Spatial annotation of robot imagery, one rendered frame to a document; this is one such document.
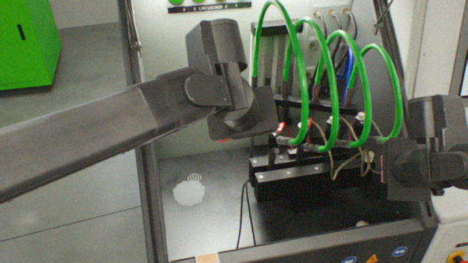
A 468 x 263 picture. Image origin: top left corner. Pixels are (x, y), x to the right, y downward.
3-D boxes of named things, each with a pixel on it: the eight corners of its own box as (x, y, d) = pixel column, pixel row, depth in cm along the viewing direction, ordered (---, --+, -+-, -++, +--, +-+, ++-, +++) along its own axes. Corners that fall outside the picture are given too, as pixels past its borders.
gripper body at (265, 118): (206, 101, 60) (193, 89, 52) (271, 87, 58) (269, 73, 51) (212, 142, 59) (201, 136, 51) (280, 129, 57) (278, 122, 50)
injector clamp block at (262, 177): (256, 220, 112) (258, 181, 103) (247, 195, 120) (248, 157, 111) (365, 201, 118) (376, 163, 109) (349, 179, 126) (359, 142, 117)
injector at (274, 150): (268, 196, 110) (273, 138, 97) (263, 184, 114) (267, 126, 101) (278, 195, 110) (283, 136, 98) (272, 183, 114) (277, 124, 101)
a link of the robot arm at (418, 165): (425, 188, 52) (469, 188, 51) (421, 136, 52) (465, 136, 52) (403, 187, 58) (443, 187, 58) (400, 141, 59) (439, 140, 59)
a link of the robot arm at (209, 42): (151, 127, 46) (189, 106, 40) (135, 37, 48) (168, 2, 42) (230, 123, 54) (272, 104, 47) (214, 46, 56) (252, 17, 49)
